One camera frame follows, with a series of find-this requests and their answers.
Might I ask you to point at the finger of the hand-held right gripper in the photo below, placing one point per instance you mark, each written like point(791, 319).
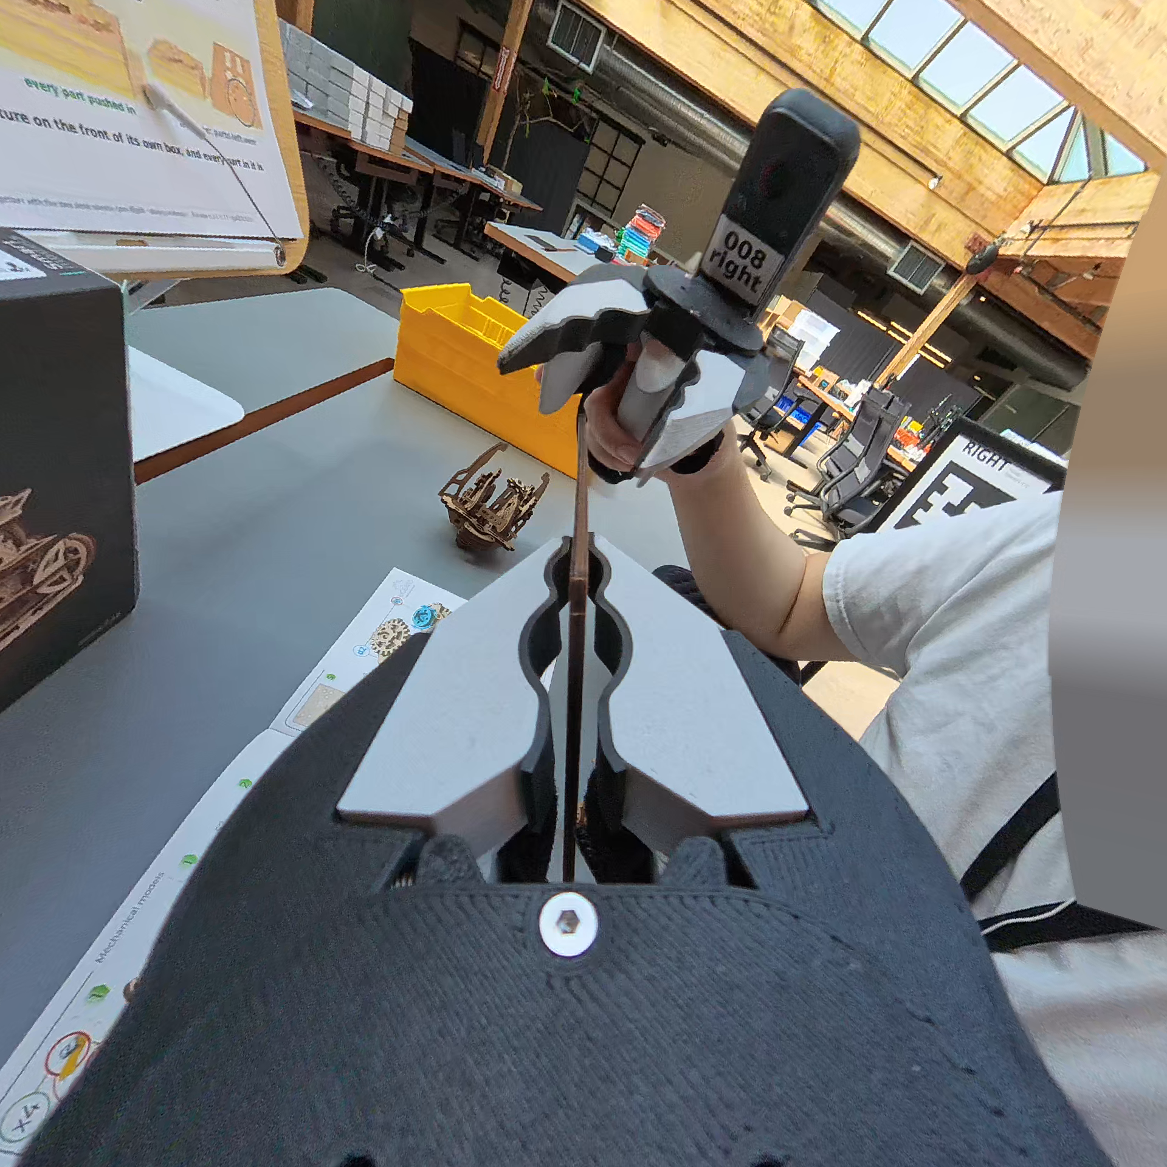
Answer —
point(697, 410)
point(583, 315)

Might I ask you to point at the yellow plastic bin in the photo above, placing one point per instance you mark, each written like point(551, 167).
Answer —
point(456, 364)

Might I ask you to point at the plywood parts sheet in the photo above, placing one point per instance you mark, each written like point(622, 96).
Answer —
point(579, 638)

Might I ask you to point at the person's right forearm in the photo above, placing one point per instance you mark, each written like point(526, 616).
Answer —
point(757, 546)

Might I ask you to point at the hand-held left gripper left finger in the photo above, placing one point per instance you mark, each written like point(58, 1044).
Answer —
point(437, 729)

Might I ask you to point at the open instruction booklet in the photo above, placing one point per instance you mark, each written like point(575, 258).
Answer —
point(228, 802)

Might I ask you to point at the stack of coloured boxes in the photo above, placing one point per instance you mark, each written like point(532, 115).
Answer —
point(644, 234)

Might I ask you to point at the black model kit box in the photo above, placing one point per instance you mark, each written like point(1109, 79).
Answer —
point(55, 410)

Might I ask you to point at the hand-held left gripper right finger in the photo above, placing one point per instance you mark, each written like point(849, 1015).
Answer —
point(712, 729)

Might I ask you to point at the partly built wooden model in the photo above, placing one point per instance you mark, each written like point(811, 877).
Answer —
point(492, 506)

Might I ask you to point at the person's right hand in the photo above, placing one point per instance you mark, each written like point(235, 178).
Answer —
point(606, 437)

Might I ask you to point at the person in white shirt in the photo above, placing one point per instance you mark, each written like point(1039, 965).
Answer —
point(967, 683)

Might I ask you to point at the printed instruction sheet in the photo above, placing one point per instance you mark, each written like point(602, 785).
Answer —
point(137, 163)

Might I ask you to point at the stack of white boxes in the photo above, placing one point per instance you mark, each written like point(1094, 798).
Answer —
point(346, 87)

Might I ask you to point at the black and white marker sign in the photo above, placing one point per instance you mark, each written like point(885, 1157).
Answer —
point(967, 482)

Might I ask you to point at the white document stand with sheet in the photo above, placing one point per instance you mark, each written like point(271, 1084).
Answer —
point(287, 182)

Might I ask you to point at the black office chair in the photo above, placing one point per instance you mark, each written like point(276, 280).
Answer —
point(866, 465)

